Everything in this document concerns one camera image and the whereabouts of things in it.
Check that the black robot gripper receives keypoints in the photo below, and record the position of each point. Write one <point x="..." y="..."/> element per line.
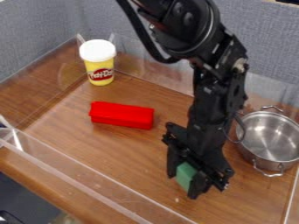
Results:
<point x="196" y="145"/>

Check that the green foam cube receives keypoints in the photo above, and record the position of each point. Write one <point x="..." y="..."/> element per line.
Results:
<point x="184" y="174"/>

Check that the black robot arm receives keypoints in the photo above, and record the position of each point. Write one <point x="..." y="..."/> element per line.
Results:
<point x="181" y="30"/>

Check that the stainless steel pot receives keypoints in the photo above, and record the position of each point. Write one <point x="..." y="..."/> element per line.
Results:
<point x="268" y="141"/>

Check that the red rectangular block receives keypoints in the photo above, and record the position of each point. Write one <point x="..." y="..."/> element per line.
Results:
<point x="121" y="115"/>

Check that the clear acrylic table barrier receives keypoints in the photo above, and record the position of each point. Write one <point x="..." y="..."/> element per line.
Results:
<point x="100" y="171"/>

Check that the yellow Play-Doh can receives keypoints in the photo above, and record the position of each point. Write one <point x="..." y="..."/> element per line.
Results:
<point x="97" y="53"/>

